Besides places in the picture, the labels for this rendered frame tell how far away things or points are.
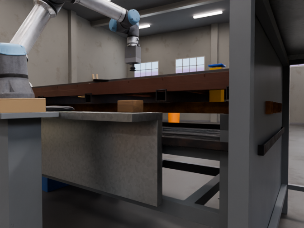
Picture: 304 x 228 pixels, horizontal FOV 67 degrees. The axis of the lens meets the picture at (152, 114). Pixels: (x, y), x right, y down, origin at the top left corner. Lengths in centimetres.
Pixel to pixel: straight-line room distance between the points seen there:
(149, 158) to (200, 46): 1149
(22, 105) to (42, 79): 858
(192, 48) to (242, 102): 1197
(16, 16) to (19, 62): 843
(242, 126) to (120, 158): 68
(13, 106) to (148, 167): 57
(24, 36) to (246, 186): 110
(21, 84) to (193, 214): 87
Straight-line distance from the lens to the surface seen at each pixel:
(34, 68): 946
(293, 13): 106
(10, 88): 104
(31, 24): 128
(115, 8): 134
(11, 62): 106
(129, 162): 102
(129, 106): 92
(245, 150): 49
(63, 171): 139
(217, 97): 102
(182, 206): 105
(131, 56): 148
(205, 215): 102
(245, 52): 49
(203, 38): 1237
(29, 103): 104
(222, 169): 92
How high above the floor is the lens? 70
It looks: 2 degrees down
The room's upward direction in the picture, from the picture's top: straight up
